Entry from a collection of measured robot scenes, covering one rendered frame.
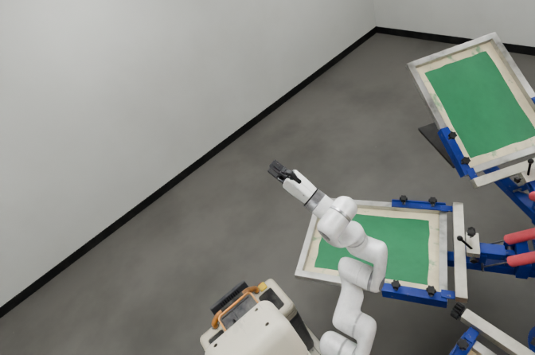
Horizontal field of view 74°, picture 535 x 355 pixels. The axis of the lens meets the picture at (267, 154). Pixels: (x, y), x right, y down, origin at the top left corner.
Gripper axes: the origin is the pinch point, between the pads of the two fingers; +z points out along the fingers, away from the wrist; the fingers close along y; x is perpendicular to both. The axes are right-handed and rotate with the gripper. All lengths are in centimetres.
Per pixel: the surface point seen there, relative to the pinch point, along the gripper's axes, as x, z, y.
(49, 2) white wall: -39, 257, -145
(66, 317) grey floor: 160, 93, -292
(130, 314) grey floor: 114, 43, -263
